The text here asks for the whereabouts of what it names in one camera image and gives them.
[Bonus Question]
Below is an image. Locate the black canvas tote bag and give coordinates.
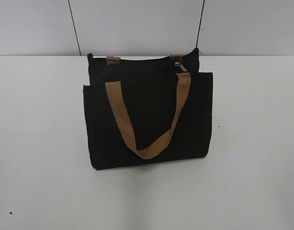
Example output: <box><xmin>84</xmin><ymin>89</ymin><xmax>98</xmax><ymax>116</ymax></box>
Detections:
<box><xmin>83</xmin><ymin>48</ymin><xmax>213</xmax><ymax>170</ymax></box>

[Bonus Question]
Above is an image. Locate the tan front bag handle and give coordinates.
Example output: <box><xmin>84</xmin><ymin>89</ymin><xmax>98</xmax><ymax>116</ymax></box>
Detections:
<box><xmin>105</xmin><ymin>71</ymin><xmax>192</xmax><ymax>161</ymax></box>

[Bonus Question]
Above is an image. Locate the tan bag handle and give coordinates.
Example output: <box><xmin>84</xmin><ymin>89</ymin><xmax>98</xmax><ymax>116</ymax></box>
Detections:
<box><xmin>105</xmin><ymin>71</ymin><xmax>192</xmax><ymax>161</ymax></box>
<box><xmin>105</xmin><ymin>54</ymin><xmax>184</xmax><ymax>66</ymax></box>

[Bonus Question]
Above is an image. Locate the tan rear bag handle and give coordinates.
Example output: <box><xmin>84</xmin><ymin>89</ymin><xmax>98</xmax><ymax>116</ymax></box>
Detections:
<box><xmin>105</xmin><ymin>54</ymin><xmax>184</xmax><ymax>66</ymax></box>

